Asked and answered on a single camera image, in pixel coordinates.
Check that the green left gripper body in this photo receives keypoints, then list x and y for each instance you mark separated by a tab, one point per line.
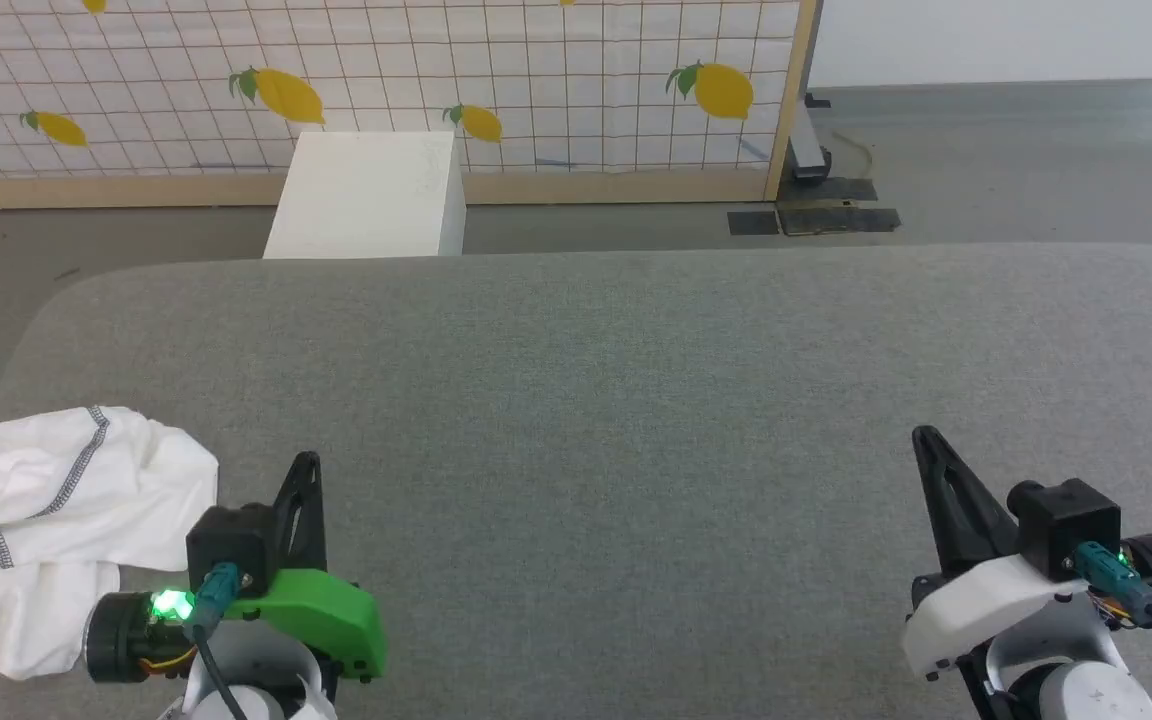
321	612

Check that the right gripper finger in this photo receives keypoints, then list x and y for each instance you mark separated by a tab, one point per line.
961	510

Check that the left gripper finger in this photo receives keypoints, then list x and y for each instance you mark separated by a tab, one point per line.
302	530

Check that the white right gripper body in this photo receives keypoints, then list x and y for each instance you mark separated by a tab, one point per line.
976	610

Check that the white garment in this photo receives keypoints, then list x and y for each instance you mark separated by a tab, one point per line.
46	520

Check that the large black floor mat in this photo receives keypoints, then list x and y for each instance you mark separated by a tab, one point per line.
841	212

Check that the white box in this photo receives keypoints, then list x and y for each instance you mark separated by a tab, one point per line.
366	195

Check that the small black floor mat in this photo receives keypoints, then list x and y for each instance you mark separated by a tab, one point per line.
753	222

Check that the grey metal stand foot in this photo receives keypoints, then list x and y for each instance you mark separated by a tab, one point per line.
808	145

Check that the white rolling partition board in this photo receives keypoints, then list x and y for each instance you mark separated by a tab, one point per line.
1016	40

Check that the lemon print partition panel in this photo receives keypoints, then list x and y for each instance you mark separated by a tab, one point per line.
576	90

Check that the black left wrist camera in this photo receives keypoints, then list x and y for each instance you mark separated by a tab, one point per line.
228	545

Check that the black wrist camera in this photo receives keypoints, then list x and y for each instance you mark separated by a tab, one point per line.
1066	525
228	545

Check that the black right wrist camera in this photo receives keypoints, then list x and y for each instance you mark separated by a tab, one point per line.
1066	525

